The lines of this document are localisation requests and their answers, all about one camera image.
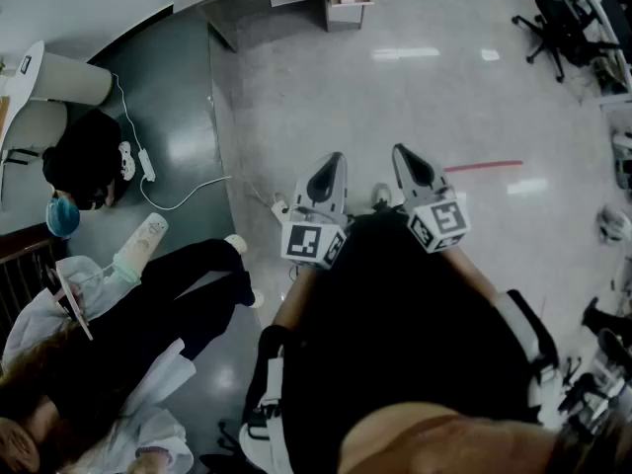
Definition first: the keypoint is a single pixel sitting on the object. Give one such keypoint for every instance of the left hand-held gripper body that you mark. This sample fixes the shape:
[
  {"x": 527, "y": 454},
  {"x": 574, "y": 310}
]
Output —
[{"x": 301, "y": 242}]

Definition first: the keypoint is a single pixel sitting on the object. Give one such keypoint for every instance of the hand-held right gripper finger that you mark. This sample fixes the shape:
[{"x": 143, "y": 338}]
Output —
[{"x": 417, "y": 166}]

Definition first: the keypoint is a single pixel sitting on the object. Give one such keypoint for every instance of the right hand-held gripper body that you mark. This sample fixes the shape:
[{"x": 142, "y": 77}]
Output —
[{"x": 447, "y": 220}]

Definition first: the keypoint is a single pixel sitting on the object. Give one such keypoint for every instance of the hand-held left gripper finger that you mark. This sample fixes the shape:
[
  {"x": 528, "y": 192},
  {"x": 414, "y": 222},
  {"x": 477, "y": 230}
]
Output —
[{"x": 321, "y": 181}]

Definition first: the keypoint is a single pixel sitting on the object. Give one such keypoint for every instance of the person's right forearm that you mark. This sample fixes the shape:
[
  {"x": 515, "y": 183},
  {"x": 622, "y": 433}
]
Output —
[{"x": 474, "y": 274}]

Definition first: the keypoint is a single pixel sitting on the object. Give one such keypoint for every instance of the person's left forearm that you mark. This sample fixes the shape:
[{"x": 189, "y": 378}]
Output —
[{"x": 296, "y": 299}]

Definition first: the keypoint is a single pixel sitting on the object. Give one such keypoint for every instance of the person's left shoe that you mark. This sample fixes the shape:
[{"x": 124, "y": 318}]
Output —
[{"x": 381, "y": 193}]

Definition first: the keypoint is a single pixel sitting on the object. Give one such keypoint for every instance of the red floor tape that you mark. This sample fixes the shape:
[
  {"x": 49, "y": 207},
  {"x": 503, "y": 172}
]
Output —
[{"x": 484, "y": 166}]

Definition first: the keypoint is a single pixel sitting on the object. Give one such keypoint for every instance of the person's black clothing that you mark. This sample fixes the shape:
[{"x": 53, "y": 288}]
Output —
[{"x": 395, "y": 314}]

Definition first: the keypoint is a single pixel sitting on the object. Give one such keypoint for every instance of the white patterned tumbler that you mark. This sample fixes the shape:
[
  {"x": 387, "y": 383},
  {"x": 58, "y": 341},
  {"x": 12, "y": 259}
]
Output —
[{"x": 148, "y": 237}]

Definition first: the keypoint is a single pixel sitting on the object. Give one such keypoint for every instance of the white plastic object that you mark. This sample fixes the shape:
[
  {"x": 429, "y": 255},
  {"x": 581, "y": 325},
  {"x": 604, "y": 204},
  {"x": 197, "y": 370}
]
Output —
[{"x": 611, "y": 224}]

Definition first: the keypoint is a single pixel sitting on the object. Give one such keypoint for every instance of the grey wooden desk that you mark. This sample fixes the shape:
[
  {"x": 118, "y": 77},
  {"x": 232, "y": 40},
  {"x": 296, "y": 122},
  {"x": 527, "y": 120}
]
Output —
[{"x": 257, "y": 23}]

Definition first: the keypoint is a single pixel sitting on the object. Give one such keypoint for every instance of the white device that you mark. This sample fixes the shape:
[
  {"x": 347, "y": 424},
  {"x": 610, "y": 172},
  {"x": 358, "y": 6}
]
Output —
[{"x": 623, "y": 161}]

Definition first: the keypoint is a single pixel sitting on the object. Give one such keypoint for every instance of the black office chair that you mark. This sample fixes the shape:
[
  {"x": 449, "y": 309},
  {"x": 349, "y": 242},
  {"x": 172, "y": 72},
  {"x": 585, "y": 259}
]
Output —
[
  {"x": 563, "y": 23},
  {"x": 609, "y": 326}
]

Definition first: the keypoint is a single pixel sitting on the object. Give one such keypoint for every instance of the person's face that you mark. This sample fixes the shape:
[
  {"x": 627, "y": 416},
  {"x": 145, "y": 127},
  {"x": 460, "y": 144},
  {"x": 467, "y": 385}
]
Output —
[{"x": 444, "y": 442}]

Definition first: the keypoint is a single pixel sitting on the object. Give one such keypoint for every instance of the white clipboard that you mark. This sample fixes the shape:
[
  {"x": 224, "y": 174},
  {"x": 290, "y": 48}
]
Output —
[{"x": 74, "y": 299}]

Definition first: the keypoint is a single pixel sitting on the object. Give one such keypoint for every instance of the long white office desk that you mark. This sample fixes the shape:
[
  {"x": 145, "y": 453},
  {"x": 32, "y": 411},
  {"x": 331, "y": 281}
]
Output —
[{"x": 607, "y": 27}]

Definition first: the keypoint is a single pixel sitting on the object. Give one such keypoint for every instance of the dark wooden railing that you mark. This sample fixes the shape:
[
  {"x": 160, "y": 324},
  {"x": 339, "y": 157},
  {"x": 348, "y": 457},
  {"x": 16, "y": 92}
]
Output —
[{"x": 24, "y": 264}]

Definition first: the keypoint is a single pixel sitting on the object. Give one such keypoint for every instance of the black smartphone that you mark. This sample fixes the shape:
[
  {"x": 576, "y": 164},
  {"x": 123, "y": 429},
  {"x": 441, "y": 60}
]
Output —
[{"x": 25, "y": 65}]

